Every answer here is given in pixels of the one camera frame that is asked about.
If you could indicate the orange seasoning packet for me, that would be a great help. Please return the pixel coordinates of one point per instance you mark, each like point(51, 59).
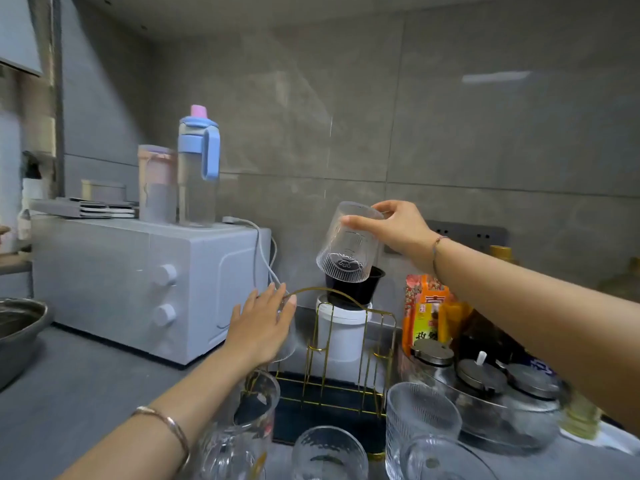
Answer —
point(425, 304)

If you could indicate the white plastic bucket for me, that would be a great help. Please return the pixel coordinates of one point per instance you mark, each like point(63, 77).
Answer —
point(340, 329)

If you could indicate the embossed ribbed clear glass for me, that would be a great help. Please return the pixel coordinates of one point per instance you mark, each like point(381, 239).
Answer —
point(345, 244)

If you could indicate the person's right forearm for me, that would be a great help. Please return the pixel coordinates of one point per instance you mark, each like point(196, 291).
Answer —
point(550, 324)

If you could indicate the tall ribbed clear glass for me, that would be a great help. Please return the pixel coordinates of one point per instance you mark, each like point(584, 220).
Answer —
point(291, 342)

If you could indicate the person's right hand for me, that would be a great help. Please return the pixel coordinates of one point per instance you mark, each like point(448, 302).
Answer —
point(405, 229)

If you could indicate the clear round condiment tray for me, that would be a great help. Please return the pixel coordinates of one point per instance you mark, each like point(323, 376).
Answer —
point(500, 424)

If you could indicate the white paper towel sheet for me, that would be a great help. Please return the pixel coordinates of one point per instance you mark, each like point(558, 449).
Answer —
point(615, 434)

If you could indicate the short textured glass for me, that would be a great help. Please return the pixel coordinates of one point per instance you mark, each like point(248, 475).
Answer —
point(330, 454)

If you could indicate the glass spice jar steel lid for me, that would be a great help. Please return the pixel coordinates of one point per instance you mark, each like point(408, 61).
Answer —
point(480, 377)
point(432, 352)
point(532, 382)

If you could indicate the cartoon cat print glass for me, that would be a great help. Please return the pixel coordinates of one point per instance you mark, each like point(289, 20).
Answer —
point(445, 459)

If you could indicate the clear container pink lid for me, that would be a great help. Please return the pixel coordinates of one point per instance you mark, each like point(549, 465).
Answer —
point(157, 189)

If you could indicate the penguin print glass mug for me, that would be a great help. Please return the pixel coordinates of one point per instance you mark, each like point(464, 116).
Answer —
point(240, 434)

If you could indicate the grey wall socket panel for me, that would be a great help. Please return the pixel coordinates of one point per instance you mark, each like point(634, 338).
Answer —
point(475, 234)

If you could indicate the yellow liquid bottle white cap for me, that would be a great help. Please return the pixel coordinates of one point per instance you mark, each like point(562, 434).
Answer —
point(580, 414)

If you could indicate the dark brown glass bottle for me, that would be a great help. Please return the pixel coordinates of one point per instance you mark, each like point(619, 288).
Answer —
point(480, 339)

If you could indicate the yellow seasoning pouch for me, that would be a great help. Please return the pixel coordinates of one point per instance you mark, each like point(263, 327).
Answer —
point(455, 314)

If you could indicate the small ribbed clear glass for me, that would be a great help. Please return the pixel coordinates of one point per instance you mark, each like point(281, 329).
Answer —
point(420, 409)

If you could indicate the white microwave oven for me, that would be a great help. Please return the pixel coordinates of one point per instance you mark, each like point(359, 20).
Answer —
point(125, 274)

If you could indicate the clear jug blue lid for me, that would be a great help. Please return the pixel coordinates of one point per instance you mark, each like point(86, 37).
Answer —
point(197, 194)

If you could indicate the stack of flat coasters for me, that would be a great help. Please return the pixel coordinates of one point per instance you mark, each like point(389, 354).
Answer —
point(85, 208)

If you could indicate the white wall cabinet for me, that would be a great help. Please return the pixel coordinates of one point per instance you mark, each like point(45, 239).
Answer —
point(17, 29)

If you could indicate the steel basin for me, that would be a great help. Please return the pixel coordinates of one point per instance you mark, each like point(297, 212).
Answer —
point(15, 334)

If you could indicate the person's left hand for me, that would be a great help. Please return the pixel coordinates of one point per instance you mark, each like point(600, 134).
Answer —
point(260, 329)

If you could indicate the person's left forearm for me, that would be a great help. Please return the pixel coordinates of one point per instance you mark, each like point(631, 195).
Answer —
point(150, 409)

